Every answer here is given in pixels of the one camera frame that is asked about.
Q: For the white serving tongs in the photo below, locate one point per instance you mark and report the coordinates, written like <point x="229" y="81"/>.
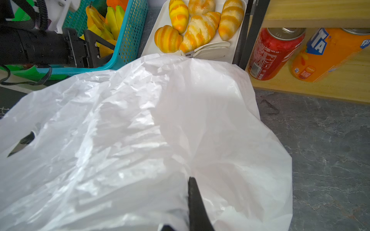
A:
<point x="209" y="51"/>

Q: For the croissant far right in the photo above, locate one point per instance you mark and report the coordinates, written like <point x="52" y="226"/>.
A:
<point x="231" y="18"/>

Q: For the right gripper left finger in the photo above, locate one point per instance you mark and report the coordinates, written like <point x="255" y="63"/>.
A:
<point x="167" y="228"/>

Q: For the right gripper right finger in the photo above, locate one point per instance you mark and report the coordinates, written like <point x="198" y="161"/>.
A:
<point x="198" y="217"/>

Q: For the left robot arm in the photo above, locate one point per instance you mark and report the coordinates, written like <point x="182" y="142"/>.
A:
<point x="26" y="39"/>

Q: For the white bread tray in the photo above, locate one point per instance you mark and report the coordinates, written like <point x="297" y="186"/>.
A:
<point x="164" y="19"/>

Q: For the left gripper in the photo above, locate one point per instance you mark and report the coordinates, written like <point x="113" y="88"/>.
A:
<point x="37" y="45"/>

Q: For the orange soda can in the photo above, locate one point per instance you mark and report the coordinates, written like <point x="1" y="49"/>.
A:
<point x="327" y="50"/>

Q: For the croissant top middle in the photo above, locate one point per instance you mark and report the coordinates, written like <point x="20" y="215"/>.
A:
<point x="199" y="7"/>

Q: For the croissant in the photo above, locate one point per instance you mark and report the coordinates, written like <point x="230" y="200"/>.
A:
<point x="199" y="7"/>
<point x="168" y="39"/>
<point x="231" y="18"/>
<point x="201" y="30"/>
<point x="179" y="15"/>

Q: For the green plastic basket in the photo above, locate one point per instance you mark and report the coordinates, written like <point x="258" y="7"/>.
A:
<point x="29" y="72"/>

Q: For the croissant front left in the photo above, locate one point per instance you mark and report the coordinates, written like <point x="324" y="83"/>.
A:
<point x="168" y="39"/>

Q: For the banana bunch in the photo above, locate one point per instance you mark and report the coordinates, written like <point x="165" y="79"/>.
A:
<point x="104" y="21"/>

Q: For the red soda can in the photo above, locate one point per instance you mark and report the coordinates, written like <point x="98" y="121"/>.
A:
<point x="273" y="48"/>

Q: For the white plastic grocery bag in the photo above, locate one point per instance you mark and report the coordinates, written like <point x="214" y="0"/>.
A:
<point x="115" y="150"/>

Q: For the croissant far left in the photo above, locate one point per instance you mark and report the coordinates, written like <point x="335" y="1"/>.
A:
<point x="179" y="15"/>

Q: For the teal plastic basket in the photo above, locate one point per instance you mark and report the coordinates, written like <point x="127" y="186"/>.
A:
<point x="128" y="43"/>

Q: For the croissant centre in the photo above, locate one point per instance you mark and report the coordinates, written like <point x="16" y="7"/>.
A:
<point x="201" y="30"/>

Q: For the orange fruit back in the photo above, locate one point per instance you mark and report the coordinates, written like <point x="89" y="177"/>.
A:
<point x="114" y="3"/>

